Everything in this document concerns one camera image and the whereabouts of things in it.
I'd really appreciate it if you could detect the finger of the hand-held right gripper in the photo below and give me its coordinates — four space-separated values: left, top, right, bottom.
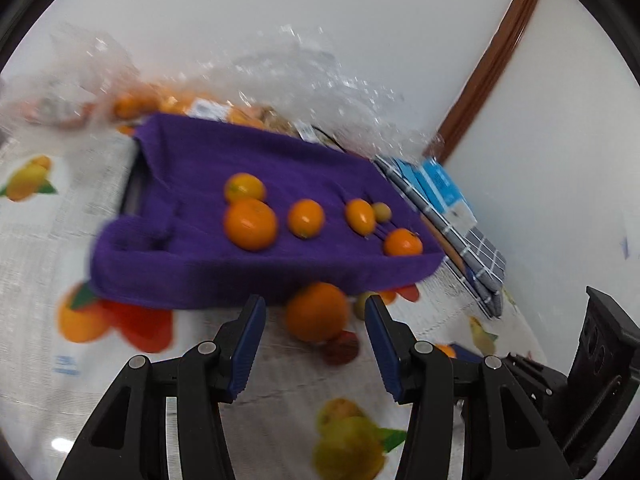
452 344 571 413
570 286 640 396

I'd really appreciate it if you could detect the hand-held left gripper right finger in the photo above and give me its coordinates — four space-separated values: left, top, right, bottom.
364 295 573 480

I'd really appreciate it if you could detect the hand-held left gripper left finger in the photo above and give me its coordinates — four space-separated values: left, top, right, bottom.
57 294 267 480

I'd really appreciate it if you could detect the purple towel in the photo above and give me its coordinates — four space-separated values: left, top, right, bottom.
90 112 447 311

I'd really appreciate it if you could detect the clear bag of brown fruits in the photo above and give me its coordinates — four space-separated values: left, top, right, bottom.
250 105 321 141

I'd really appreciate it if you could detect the small red fruit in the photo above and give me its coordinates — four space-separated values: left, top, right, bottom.
322 330 361 366

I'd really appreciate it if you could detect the fruit print tablecloth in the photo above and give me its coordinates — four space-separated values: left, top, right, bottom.
0 130 551 480

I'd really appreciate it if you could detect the wooden stick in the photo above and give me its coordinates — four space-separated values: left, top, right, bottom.
425 220 471 272

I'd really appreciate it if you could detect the grey checked cloth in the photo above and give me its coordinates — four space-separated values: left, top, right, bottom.
375 155 506 318

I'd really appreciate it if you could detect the small white box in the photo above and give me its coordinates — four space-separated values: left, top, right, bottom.
445 204 476 227

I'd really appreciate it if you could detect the blue box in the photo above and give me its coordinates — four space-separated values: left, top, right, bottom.
417 157 476 226

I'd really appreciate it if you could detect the blue paper sheet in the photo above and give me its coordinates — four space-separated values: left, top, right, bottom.
387 157 426 196

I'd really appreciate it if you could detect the clear plastic bag of oranges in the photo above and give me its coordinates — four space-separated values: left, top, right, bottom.
50 22 446 161

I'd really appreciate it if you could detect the brown wooden door frame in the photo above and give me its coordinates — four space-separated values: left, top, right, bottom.
425 0 548 166

